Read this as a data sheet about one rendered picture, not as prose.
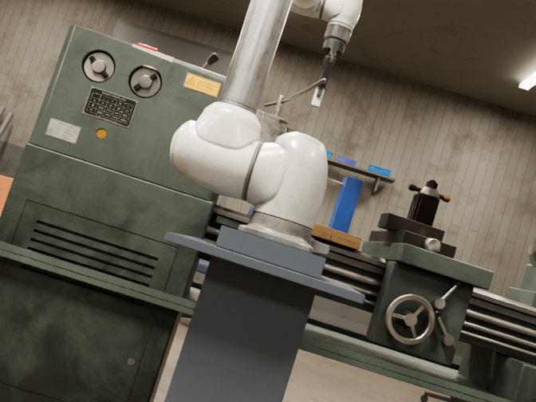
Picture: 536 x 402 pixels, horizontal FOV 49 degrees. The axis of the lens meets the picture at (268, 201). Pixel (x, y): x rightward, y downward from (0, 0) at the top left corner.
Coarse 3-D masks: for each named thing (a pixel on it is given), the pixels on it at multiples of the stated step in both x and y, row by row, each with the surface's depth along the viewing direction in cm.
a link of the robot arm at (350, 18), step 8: (328, 0) 201; (336, 0) 201; (344, 0) 201; (352, 0) 201; (360, 0) 202; (328, 8) 202; (336, 8) 201; (344, 8) 201; (352, 8) 201; (360, 8) 203; (320, 16) 205; (328, 16) 203; (336, 16) 202; (344, 16) 201; (352, 16) 201; (352, 24) 203
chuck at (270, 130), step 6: (264, 114) 201; (270, 114) 204; (264, 120) 198; (270, 120) 199; (276, 120) 200; (282, 120) 202; (264, 126) 196; (270, 126) 197; (276, 126) 197; (264, 132) 195; (270, 132) 195; (276, 132) 196; (282, 132) 196; (264, 138) 194; (270, 138) 194; (276, 138) 194
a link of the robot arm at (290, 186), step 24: (264, 144) 142; (288, 144) 140; (312, 144) 140; (264, 168) 138; (288, 168) 138; (312, 168) 138; (264, 192) 138; (288, 192) 137; (312, 192) 139; (288, 216) 137; (312, 216) 140
